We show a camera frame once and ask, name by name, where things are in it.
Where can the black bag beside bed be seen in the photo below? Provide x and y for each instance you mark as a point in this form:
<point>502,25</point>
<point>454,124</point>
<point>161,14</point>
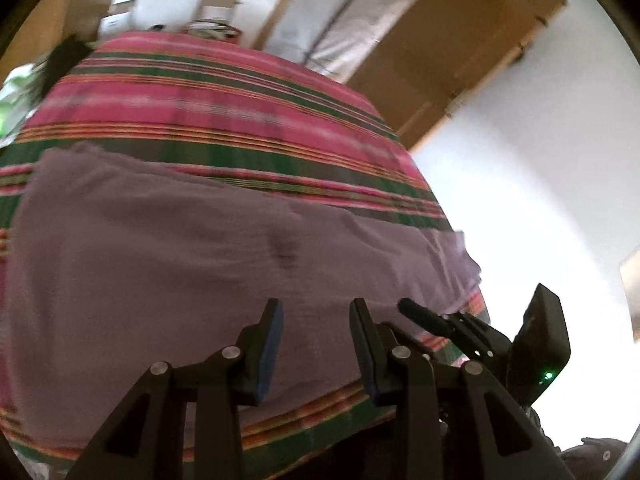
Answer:
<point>56,65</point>

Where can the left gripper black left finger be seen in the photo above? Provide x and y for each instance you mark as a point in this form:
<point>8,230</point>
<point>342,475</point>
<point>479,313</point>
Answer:
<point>143,437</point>

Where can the purple fleece garment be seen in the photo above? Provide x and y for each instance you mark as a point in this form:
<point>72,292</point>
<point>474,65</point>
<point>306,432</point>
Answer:
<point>115,264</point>

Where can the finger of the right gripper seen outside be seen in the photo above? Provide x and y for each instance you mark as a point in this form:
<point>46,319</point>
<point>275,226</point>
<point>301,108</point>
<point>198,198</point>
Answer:
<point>462,329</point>

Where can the plastic covered mattress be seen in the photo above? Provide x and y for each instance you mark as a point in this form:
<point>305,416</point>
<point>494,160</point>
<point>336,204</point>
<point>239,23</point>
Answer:
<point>333,37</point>

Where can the small white box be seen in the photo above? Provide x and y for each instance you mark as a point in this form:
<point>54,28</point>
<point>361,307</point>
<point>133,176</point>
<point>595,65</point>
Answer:
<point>119,19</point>

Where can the green white floral pillow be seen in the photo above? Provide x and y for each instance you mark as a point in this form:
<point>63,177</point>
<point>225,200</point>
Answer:
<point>20,96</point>

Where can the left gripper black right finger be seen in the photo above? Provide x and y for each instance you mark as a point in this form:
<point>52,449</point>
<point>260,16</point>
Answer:
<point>452,422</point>

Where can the brown wooden wardrobe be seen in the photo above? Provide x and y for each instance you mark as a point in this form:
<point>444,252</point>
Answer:
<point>30,28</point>

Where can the cardboard box with label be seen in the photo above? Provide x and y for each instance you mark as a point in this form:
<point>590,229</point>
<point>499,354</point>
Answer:
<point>216,11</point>

